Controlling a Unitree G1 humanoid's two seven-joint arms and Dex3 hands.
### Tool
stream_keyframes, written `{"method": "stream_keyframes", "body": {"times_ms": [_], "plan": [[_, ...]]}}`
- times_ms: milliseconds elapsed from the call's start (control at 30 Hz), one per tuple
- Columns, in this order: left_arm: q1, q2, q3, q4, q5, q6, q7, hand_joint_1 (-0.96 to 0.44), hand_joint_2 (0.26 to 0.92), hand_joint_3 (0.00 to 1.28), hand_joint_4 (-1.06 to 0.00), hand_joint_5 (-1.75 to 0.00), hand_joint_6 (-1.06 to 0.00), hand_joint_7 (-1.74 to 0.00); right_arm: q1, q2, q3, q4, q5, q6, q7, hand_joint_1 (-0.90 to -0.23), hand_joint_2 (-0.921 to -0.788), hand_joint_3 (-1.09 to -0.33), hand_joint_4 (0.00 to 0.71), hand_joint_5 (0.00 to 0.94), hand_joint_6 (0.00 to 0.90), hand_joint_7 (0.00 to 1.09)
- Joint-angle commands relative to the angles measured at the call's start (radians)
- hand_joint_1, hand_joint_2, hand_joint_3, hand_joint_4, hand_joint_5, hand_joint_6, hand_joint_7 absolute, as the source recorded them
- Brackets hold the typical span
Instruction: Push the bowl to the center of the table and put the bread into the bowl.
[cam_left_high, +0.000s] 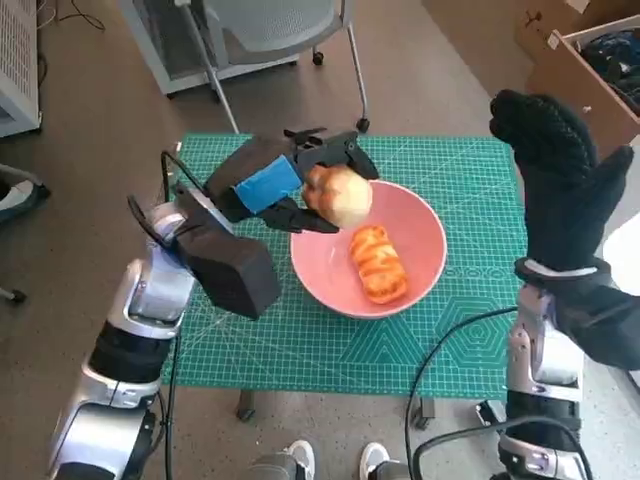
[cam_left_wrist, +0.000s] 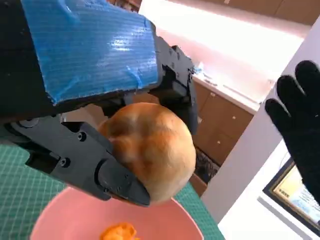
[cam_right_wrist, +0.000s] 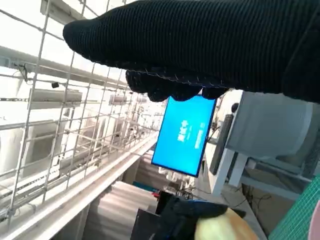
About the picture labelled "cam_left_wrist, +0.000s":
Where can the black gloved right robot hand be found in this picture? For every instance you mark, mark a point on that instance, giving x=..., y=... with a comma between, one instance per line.
x=300, y=125

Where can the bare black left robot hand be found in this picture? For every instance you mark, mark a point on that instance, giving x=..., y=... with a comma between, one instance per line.
x=75, y=62

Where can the round toy bread bun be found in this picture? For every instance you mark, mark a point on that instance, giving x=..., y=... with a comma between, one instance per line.
x=155, y=150

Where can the pink bowl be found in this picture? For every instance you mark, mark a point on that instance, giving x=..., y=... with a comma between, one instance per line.
x=100, y=220

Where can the rectangular toy bread loaf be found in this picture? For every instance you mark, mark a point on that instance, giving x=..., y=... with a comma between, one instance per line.
x=120, y=231

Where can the black framed picture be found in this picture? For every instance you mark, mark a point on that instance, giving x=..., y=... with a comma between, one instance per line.
x=290, y=190

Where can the brown wooden drawer cabinet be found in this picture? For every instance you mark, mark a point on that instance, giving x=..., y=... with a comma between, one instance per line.
x=222, y=125

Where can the brown cardboard box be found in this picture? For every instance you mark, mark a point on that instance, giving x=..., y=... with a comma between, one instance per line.
x=198, y=185

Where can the green cutting mat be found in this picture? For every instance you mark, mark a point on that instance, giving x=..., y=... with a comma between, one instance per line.
x=17, y=180

